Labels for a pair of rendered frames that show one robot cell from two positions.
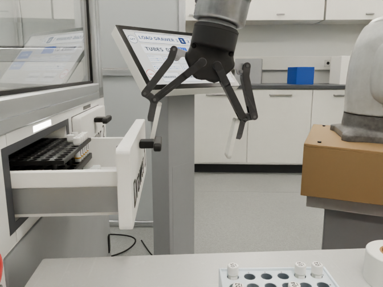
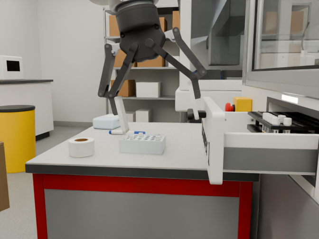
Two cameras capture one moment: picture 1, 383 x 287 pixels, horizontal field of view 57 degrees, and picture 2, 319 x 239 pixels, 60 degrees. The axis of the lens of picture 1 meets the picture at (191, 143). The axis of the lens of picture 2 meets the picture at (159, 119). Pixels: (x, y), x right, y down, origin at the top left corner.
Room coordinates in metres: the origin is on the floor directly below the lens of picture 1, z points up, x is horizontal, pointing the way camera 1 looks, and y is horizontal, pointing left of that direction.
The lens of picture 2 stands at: (1.11, 0.08, 0.98)
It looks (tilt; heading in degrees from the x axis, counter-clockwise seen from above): 9 degrees down; 190
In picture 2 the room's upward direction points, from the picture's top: straight up
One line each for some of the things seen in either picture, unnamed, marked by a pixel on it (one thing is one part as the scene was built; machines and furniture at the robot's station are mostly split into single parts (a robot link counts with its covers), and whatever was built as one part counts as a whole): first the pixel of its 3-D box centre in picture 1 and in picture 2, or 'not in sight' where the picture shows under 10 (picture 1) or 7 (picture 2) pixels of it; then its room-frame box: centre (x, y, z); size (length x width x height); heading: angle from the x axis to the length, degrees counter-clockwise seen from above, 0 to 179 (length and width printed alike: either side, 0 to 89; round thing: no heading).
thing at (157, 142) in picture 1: (150, 143); (196, 114); (0.57, 0.07, 0.91); 0.07 x 0.04 x 0.01; 4
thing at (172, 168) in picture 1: (180, 187); not in sight; (1.52, 0.05, 0.51); 0.50 x 0.45 x 1.02; 45
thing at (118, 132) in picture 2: not in sight; (126, 133); (0.15, -0.20, 0.77); 0.14 x 0.02 x 0.02; 88
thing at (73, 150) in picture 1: (73, 149); (262, 119); (0.56, 0.19, 0.90); 0.18 x 0.02 x 0.01; 4
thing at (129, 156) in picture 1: (134, 162); (210, 130); (0.57, 0.09, 0.87); 0.29 x 0.02 x 0.11; 4
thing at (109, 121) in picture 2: not in sight; (110, 121); (-0.01, -0.32, 0.78); 0.15 x 0.10 x 0.04; 172
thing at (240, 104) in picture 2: not in sight; (240, 109); (0.23, 0.19, 0.88); 0.07 x 0.05 x 0.07; 4
